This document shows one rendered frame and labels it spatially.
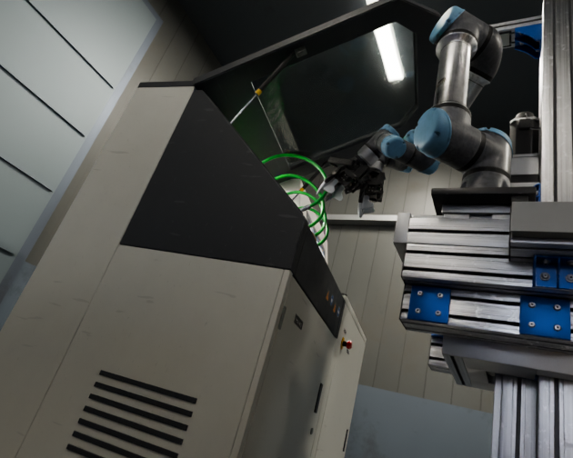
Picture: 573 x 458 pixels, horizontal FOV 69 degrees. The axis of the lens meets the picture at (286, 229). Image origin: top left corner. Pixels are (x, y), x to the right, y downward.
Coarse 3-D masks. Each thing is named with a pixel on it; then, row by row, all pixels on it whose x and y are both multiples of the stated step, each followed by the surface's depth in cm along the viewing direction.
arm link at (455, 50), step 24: (456, 24) 122; (480, 24) 124; (456, 48) 120; (480, 48) 126; (456, 72) 115; (456, 96) 111; (432, 120) 106; (456, 120) 105; (432, 144) 106; (456, 144) 105; (456, 168) 111
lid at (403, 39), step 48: (384, 0) 149; (288, 48) 153; (336, 48) 160; (384, 48) 165; (432, 48) 168; (240, 96) 166; (288, 96) 173; (336, 96) 179; (384, 96) 186; (432, 96) 190; (288, 144) 196; (336, 144) 204
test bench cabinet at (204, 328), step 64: (128, 256) 127; (192, 256) 120; (128, 320) 116; (192, 320) 110; (256, 320) 105; (64, 384) 112; (128, 384) 106; (192, 384) 102; (256, 384) 97; (64, 448) 103; (128, 448) 98; (192, 448) 94
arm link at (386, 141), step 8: (384, 136) 145; (392, 136) 141; (384, 144) 141; (392, 144) 140; (400, 144) 140; (408, 144) 143; (384, 152) 142; (392, 152) 140; (400, 152) 141; (408, 152) 143; (400, 160) 145; (408, 160) 144
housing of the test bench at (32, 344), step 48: (144, 96) 165; (144, 144) 150; (96, 192) 145; (144, 192) 139; (96, 240) 134; (48, 288) 130; (96, 288) 125; (0, 336) 126; (48, 336) 121; (0, 384) 117; (48, 384) 113; (0, 432) 110
